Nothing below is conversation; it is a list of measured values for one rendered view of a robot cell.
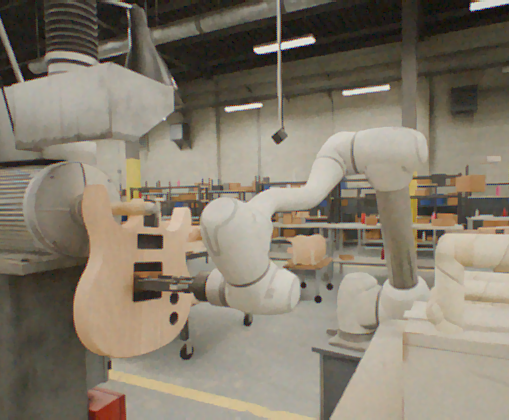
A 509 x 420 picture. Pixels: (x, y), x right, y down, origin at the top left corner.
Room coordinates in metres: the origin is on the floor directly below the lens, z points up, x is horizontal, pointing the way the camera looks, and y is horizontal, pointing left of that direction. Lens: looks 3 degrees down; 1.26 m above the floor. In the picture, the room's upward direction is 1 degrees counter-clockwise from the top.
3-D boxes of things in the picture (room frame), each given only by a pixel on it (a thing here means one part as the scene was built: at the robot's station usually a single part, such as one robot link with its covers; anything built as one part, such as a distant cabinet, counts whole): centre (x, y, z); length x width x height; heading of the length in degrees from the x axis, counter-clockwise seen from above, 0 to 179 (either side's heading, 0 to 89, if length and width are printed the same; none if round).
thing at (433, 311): (0.47, -0.20, 1.12); 0.11 x 0.03 x 0.03; 157
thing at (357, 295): (1.41, -0.27, 0.87); 0.18 x 0.16 x 0.22; 59
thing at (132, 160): (10.25, 4.47, 2.99); 0.41 x 0.41 x 5.98; 67
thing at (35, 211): (1.02, 0.71, 1.25); 0.41 x 0.27 x 0.26; 67
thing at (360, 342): (1.42, -0.24, 0.73); 0.22 x 0.18 x 0.06; 59
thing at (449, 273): (0.42, -0.19, 1.15); 0.03 x 0.03 x 0.09
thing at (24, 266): (1.04, 0.77, 1.11); 0.36 x 0.24 x 0.04; 67
